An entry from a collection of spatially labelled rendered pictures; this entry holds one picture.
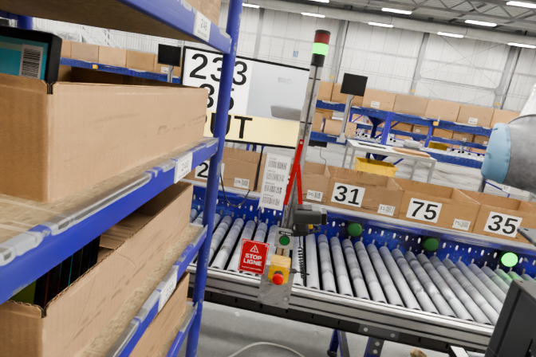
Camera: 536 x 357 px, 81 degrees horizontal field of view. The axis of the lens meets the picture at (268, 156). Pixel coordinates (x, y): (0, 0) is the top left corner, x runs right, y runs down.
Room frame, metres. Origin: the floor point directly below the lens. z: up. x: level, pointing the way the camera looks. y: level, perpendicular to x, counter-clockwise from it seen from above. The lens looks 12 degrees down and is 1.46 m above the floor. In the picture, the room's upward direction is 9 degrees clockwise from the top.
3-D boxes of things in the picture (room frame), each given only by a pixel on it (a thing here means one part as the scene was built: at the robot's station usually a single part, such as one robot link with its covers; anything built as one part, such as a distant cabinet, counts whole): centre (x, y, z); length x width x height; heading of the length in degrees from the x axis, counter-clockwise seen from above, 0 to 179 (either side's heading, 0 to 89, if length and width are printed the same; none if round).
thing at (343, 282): (1.32, -0.41, 0.72); 0.52 x 0.05 x 0.05; 176
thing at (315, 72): (1.07, -0.11, 1.11); 0.12 x 0.05 x 0.88; 86
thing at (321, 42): (1.07, -0.11, 1.62); 0.05 x 0.05 x 0.06
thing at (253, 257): (1.05, -0.04, 0.85); 0.16 x 0.01 x 0.13; 86
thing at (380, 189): (1.77, -0.55, 0.96); 0.39 x 0.29 x 0.17; 86
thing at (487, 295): (1.28, -1.05, 0.72); 0.52 x 0.05 x 0.05; 176
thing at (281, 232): (1.04, -0.11, 0.95); 0.07 x 0.03 x 0.07; 86
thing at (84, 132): (0.45, 0.30, 1.39); 0.40 x 0.30 x 0.10; 175
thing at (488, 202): (1.71, -1.33, 0.96); 0.39 x 0.29 x 0.17; 86
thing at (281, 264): (1.01, -0.14, 0.84); 0.15 x 0.09 x 0.07; 86
